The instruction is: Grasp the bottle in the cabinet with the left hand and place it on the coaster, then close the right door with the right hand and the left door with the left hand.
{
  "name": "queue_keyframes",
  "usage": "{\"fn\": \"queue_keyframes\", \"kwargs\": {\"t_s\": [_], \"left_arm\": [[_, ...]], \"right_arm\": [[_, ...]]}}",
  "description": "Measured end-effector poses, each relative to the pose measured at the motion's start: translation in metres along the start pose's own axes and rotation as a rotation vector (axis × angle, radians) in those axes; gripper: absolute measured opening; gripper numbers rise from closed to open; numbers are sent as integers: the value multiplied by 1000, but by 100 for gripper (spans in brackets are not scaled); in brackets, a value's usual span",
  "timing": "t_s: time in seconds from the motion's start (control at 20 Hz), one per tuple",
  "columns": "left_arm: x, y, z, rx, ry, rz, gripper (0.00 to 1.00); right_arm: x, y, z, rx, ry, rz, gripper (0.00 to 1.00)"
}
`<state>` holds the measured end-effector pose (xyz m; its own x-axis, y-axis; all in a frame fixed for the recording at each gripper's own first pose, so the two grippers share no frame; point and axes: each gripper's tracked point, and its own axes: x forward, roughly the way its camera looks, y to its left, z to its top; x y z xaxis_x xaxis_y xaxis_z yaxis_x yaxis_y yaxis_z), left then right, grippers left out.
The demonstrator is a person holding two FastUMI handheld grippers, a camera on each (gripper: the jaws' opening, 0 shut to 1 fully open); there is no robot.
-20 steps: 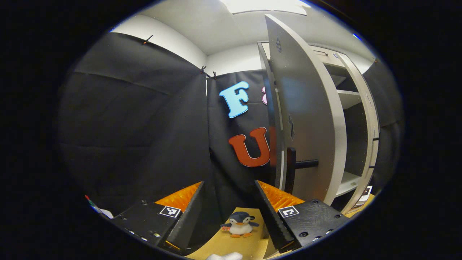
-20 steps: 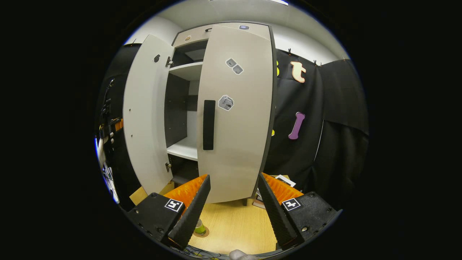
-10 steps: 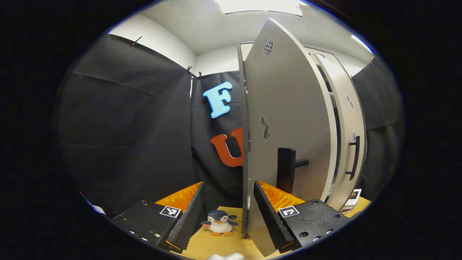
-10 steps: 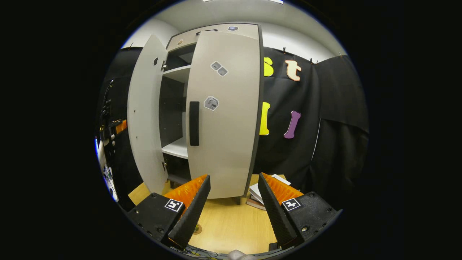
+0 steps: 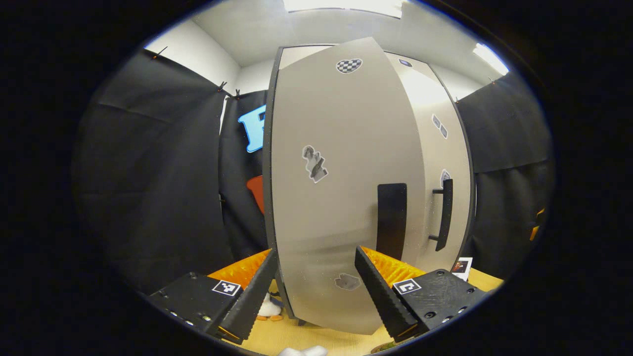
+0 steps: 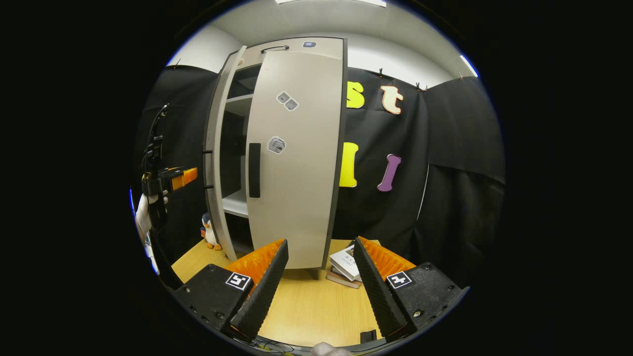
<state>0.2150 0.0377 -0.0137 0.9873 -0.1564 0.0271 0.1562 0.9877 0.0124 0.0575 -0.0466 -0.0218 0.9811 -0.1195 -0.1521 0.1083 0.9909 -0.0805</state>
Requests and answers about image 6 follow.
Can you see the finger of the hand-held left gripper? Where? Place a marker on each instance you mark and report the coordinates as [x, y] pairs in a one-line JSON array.
[[185, 176]]

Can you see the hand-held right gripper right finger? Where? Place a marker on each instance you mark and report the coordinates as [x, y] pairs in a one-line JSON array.
[[376, 291]]

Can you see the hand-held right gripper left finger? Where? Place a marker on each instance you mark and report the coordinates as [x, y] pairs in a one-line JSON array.
[[264, 291]]

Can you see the white cabinet door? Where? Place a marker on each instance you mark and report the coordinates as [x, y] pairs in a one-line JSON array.
[[213, 148], [301, 198]]

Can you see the white and grey cabinet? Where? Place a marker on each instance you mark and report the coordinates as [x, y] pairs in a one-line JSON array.
[[236, 202]]

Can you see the brown book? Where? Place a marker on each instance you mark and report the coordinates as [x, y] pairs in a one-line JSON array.
[[343, 281]]

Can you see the white book with picture cover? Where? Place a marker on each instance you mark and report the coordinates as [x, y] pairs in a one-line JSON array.
[[346, 262]]

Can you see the small black block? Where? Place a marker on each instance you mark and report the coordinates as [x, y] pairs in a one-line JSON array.
[[368, 336]]

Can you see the penguin plush toy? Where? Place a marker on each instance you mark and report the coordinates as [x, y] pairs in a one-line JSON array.
[[210, 230]]

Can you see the computer monitor screen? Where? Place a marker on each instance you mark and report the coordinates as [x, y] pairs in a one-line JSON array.
[[151, 247]]

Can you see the ceiling light panel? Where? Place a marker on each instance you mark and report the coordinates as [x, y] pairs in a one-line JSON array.
[[336, 2]]

